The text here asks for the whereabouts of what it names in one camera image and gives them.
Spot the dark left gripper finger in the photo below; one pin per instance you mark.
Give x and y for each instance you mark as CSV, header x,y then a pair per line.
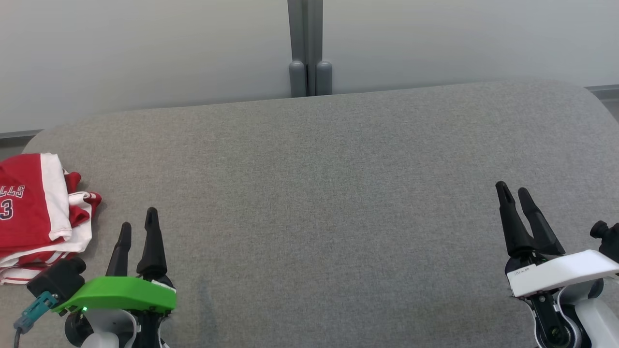
x,y
120,256
153,246

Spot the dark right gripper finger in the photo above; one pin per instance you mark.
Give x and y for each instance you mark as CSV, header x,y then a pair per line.
x,y
542,234
513,227

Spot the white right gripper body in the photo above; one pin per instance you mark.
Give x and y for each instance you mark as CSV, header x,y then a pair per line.
x,y
561,271

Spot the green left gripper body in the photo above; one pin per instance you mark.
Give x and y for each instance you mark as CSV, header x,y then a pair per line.
x,y
121,292

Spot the red jersey with white band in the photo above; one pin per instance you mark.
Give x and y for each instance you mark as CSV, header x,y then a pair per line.
x,y
29,212

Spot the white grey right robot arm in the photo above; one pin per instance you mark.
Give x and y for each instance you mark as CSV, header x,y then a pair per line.
x,y
575,319

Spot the white red striped garment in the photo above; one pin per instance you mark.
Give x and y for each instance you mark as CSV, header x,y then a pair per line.
x,y
72,244

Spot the grey fabric sofa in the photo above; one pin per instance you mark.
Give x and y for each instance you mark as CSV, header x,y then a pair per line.
x,y
309,203

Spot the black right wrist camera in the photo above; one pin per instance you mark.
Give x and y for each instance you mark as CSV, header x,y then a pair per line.
x,y
610,244

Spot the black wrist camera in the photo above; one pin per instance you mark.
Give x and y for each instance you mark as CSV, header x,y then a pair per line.
x,y
610,244
58,280

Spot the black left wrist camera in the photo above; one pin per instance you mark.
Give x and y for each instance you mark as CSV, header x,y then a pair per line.
x,y
58,280

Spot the grey metal partition post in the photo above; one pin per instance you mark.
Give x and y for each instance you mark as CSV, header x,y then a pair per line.
x,y
296,43
320,43

